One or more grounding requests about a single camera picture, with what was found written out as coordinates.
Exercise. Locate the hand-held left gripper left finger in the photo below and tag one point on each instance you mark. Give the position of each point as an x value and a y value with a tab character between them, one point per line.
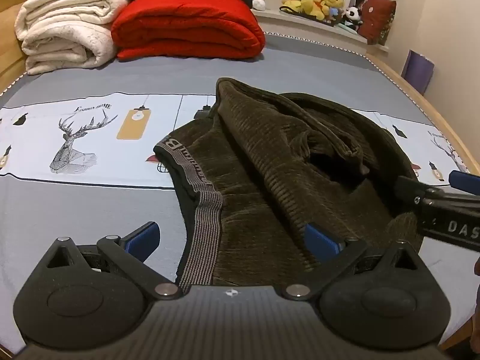
144	238

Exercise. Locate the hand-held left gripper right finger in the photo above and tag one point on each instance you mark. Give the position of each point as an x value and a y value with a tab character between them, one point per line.
322	242

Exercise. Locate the yellow plush toy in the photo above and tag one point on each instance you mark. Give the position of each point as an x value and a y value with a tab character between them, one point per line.
305	5

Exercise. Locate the folded white fleece blanket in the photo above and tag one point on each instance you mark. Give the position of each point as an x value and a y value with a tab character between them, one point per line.
63	26

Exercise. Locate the purple bag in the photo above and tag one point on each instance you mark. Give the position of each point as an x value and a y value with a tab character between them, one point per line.
418	71

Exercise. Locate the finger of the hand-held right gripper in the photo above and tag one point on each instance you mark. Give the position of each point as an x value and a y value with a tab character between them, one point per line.
408	189
465	180

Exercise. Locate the grey printed bed sheet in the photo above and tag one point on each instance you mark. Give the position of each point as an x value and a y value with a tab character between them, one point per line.
93	202

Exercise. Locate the panda plush toy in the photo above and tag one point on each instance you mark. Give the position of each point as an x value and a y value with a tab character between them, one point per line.
352	15

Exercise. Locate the red cushion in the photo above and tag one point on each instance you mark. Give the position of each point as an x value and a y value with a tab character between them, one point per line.
377	15

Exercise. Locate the folded red quilt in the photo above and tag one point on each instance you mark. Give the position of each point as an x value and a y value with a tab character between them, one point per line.
187	26

